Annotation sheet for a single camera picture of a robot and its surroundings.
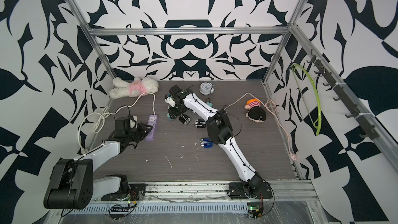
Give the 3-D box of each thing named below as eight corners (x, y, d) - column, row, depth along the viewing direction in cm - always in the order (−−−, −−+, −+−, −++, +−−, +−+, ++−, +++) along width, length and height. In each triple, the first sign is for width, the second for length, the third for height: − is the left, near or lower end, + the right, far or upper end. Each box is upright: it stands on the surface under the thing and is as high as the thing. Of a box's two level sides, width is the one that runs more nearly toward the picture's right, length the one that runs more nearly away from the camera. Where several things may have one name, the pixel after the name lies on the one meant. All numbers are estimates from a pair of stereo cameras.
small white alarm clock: (201, 96, 113) (201, 92, 110) (198, 87, 119) (198, 83, 115) (214, 93, 115) (215, 89, 111) (210, 85, 120) (211, 80, 117)
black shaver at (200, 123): (194, 128, 97) (194, 125, 95) (194, 121, 100) (194, 118, 98) (205, 128, 97) (206, 126, 95) (205, 121, 100) (205, 118, 98)
